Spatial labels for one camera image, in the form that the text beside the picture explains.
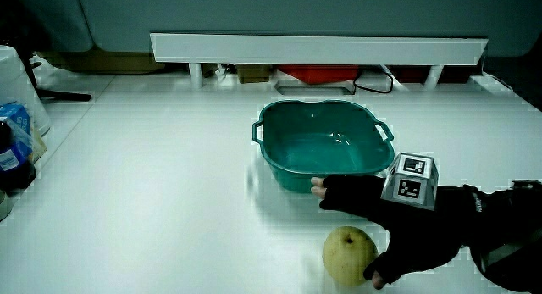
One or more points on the person's right hand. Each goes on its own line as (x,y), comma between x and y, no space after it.
(406,234)

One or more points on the yellow pear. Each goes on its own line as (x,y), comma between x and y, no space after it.
(345,256)

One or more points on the person's right forearm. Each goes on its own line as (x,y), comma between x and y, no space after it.
(508,226)

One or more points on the white desk shelf riser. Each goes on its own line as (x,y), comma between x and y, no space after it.
(317,50)

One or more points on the white desk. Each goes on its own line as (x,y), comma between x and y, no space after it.
(169,179)

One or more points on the green plastic basin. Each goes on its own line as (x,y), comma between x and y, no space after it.
(322,152)

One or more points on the dark red box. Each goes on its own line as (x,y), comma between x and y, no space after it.
(413,73)

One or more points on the grey flat tray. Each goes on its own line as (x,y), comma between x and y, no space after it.
(313,90)

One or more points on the olive small box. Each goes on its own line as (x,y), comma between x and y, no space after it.
(253,73)

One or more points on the black stand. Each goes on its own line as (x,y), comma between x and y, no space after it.
(63,95)

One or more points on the dark bottle with label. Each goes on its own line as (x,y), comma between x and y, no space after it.
(12,167)

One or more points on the blue packet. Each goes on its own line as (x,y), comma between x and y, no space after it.
(18,122)

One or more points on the white container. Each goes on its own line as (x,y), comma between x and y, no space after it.
(14,86)

